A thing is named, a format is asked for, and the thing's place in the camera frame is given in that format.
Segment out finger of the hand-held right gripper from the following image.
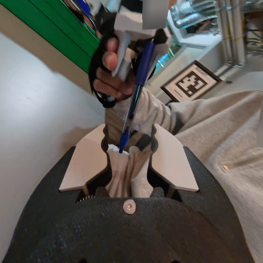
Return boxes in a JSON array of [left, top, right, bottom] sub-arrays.
[[112, 10, 155, 81], [147, 29, 173, 81]]

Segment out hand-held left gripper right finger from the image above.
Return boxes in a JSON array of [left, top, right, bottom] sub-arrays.
[[147, 123, 199, 197]]

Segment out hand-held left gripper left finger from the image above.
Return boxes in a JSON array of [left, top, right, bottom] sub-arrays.
[[59, 123, 113, 196]]

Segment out blue pen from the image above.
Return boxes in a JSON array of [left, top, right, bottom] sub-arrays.
[[119, 39, 157, 154]]

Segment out person's right forearm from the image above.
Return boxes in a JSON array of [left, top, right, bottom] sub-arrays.
[[118, 87, 184, 138]]

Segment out person's right hand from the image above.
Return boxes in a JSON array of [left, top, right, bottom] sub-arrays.
[[93, 37, 136, 101]]

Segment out framed marker sign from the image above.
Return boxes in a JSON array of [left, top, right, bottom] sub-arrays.
[[161, 60, 223, 103]]

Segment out green storage bin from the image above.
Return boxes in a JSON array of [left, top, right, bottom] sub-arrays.
[[2, 0, 101, 74]]

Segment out metal pipes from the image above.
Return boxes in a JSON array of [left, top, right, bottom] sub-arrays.
[[216, 0, 247, 70]]

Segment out silver ventilation duct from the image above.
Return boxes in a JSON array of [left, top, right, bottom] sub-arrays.
[[169, 0, 218, 29]]

